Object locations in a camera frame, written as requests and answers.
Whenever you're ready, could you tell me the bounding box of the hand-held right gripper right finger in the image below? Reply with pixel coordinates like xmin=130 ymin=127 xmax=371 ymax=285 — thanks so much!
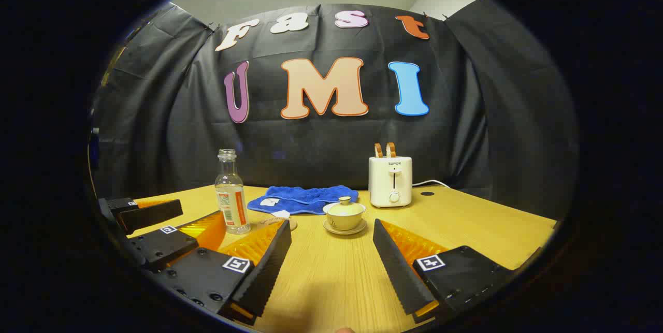
xmin=372 ymin=218 xmax=514 ymax=324

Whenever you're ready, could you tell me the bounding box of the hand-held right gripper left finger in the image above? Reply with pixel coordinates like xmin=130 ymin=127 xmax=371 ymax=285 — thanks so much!
xmin=153 ymin=218 xmax=292 ymax=326

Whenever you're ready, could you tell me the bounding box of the round cork coaster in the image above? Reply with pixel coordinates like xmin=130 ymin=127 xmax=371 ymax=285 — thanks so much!
xmin=251 ymin=218 xmax=298 ymax=233

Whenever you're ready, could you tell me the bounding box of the clear plastic water bottle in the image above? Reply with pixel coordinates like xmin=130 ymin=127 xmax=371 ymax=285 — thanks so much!
xmin=215 ymin=149 xmax=251 ymax=235

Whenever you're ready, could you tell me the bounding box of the cream ceramic teacup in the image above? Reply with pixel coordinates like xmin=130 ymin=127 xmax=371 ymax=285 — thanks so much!
xmin=325 ymin=211 xmax=365 ymax=231

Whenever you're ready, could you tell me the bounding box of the cream teacup lid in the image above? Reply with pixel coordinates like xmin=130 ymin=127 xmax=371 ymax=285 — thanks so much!
xmin=323 ymin=196 xmax=366 ymax=216

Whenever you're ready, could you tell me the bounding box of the cream ceramic saucer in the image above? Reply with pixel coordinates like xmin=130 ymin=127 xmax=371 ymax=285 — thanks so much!
xmin=323 ymin=218 xmax=368 ymax=236

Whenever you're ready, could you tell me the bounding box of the blue towel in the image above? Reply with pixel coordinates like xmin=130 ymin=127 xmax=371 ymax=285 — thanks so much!
xmin=247 ymin=185 xmax=359 ymax=215

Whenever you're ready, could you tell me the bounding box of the white toaster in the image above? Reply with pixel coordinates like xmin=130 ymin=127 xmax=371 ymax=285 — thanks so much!
xmin=368 ymin=156 xmax=413 ymax=208

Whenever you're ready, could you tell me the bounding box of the black backdrop cloth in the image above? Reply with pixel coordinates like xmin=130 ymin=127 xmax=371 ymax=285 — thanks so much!
xmin=91 ymin=0 xmax=578 ymax=220

